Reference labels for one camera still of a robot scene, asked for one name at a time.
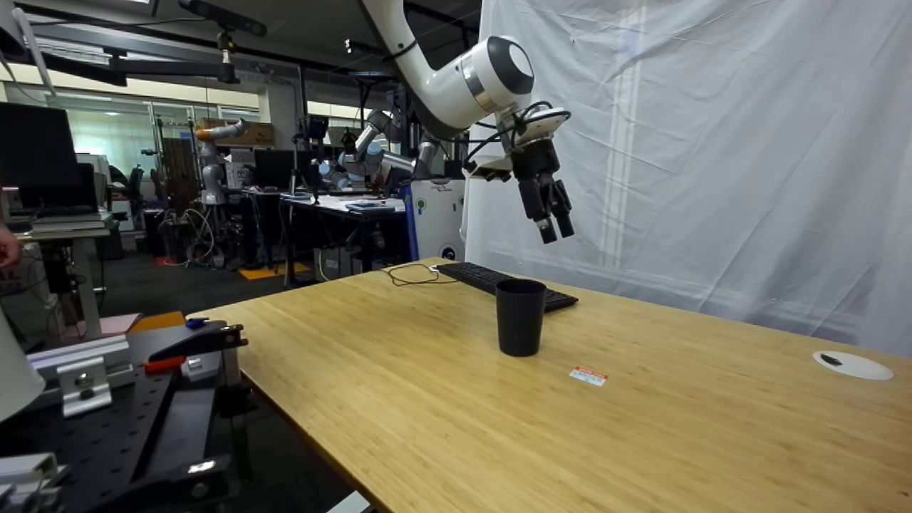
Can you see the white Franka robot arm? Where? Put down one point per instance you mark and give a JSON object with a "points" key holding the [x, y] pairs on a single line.
{"points": [[447, 85]]}

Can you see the brown box on rack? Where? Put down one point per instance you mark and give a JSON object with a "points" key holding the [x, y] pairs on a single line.
{"points": [[239, 132]]}

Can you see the small white marker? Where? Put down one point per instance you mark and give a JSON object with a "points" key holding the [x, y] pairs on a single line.
{"points": [[589, 377]]}

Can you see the grey background robot arm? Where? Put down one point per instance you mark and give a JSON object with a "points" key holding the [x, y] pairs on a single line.
{"points": [[209, 175]]}

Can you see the black mount clamp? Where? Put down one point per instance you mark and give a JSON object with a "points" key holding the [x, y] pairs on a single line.
{"points": [[204, 343]]}

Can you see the aluminium extrusion bracket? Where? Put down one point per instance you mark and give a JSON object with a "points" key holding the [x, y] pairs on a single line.
{"points": [[80, 380]]}

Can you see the black plastic cup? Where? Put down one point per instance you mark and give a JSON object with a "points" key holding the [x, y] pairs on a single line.
{"points": [[521, 318]]}

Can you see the white translucent curtain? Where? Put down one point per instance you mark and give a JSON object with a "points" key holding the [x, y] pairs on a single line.
{"points": [[742, 144]]}

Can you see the dark cluttered work table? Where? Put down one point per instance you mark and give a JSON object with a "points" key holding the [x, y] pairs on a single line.
{"points": [[331, 202]]}

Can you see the white cabinet with blue edge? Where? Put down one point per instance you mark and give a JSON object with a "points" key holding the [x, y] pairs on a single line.
{"points": [[437, 218]]}

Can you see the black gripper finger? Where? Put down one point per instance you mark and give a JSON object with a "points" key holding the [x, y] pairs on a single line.
{"points": [[544, 213], [561, 209]]}

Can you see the grey standing desk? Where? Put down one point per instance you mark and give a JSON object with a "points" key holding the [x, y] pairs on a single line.
{"points": [[68, 232]]}

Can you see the black computer keyboard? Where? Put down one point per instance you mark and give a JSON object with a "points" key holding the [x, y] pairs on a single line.
{"points": [[485, 278]]}

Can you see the white round desk grommet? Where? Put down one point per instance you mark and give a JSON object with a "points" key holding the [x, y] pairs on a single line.
{"points": [[854, 365]]}

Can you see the black monitor on desk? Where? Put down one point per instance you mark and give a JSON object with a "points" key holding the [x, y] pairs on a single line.
{"points": [[32, 158]]}

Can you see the white rounded robot base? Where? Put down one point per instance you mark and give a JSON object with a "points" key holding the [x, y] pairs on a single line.
{"points": [[19, 373]]}

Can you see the black ceiling track light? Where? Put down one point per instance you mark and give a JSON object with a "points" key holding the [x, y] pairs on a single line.
{"points": [[223, 17]]}

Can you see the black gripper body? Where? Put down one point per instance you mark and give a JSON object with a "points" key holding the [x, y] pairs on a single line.
{"points": [[536, 162]]}

